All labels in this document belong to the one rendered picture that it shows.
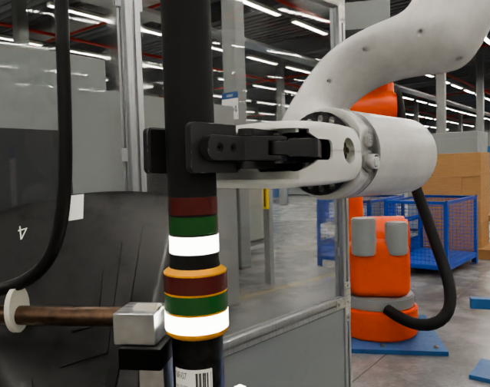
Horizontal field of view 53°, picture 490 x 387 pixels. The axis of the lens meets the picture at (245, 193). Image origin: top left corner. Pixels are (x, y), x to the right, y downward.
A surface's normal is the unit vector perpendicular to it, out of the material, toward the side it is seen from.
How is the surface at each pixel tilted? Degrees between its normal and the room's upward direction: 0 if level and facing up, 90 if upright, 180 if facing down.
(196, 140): 90
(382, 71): 150
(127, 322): 90
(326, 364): 90
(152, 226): 42
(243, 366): 90
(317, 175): 99
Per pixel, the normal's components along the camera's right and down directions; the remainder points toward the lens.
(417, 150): 0.72, -0.05
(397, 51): -0.38, 0.73
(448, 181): -0.62, 0.06
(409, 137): 0.66, -0.39
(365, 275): -0.17, 0.06
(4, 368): -0.24, -0.48
